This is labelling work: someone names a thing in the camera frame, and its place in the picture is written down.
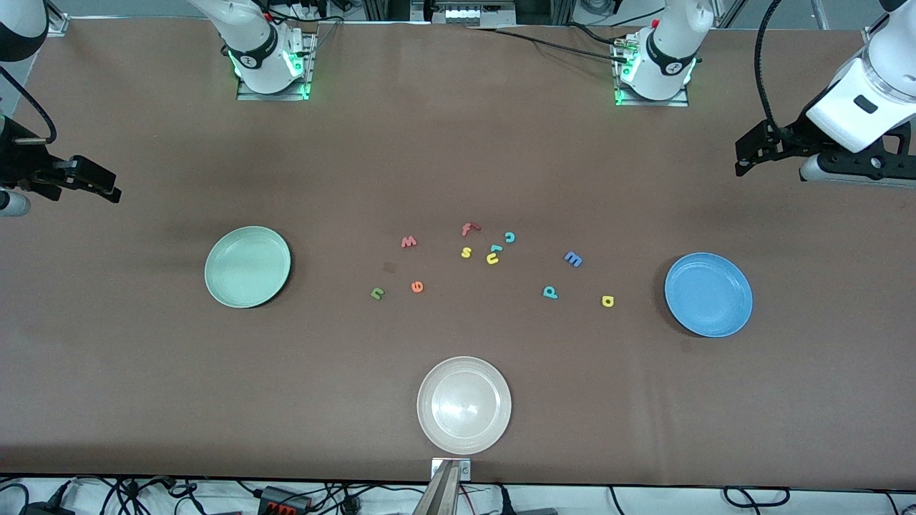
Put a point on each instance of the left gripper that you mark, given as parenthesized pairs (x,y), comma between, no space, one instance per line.
(793,140)

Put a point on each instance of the blue foam letter m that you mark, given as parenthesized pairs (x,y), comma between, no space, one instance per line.
(573,259)

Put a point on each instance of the teal foam letter p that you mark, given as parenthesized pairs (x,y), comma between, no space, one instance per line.
(549,292)

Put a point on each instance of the red foam letter w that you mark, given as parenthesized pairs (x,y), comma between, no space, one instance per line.
(408,242)

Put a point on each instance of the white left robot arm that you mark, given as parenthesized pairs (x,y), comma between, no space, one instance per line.
(673,43)

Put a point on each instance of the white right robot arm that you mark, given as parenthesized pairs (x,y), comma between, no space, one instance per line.
(250,28)

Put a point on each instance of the blue plate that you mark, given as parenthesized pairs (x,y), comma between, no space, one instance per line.
(708,294)

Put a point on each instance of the green plate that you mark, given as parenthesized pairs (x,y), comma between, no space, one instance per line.
(247,267)

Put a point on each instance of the red foam letter f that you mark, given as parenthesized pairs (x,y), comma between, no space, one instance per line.
(469,229)

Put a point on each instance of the black power adapter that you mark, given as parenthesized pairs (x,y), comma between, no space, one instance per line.
(43,509)

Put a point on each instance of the grey control box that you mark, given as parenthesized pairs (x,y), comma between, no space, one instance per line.
(465,14)

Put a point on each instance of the black power strip red switches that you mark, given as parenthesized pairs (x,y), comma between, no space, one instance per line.
(283,498)

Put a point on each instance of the beige plate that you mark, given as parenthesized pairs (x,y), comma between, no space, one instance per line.
(464,405)

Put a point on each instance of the black plug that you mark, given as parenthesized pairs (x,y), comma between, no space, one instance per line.
(505,501)

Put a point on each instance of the black right camera bracket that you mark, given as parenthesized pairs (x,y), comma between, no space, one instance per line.
(28,168)

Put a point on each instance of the black camera bracket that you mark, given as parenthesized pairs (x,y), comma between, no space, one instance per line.
(28,168)
(859,161)

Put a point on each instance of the black left camera bracket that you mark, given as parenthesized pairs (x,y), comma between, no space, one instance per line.
(859,161)

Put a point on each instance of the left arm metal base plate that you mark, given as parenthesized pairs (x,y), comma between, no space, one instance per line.
(676,102)

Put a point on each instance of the aluminium frame corner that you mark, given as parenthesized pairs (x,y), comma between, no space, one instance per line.
(59,25)
(869,33)

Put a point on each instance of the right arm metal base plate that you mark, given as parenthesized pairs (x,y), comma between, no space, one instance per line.
(247,95)

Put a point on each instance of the silver camera mount plate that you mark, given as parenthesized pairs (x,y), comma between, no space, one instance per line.
(466,470)

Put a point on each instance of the metal camera post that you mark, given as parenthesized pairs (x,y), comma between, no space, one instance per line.
(438,497)

